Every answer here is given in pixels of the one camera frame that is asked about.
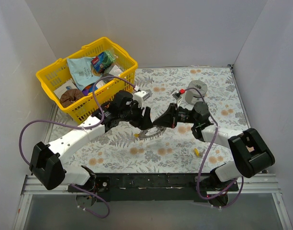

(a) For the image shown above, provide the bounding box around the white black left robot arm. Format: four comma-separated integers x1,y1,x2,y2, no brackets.
30,91,153,192

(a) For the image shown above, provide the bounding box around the light blue chips bag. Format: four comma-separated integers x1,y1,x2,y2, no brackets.
67,57,101,91

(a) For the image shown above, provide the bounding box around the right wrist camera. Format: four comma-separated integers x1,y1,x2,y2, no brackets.
171,89,185,107

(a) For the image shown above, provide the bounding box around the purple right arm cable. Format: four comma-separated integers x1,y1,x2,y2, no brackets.
180,87,245,208

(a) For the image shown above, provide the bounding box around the aluminium frame rail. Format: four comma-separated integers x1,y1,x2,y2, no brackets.
22,173,281,195

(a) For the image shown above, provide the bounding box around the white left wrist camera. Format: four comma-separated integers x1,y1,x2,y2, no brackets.
133,91,150,108

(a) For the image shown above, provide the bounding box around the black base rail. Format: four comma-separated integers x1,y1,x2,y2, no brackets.
67,172,239,203

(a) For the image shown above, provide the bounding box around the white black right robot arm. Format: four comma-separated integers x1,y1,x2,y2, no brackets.
153,101,275,191

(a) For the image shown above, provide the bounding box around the yellow plastic basket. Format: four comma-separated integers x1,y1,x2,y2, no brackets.
36,37,138,124

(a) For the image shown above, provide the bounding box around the yellow headed loose key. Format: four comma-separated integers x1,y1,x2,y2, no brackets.
193,148,205,158

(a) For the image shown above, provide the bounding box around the brown round pastry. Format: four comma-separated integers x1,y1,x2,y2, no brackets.
59,89,85,108

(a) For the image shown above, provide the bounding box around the floral table mat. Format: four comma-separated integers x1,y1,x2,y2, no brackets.
65,67,249,173

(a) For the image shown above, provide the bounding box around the blue green sponge pack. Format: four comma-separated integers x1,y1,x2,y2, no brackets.
91,51,115,73

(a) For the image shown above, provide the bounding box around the white card box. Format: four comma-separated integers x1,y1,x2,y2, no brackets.
54,80,77,99

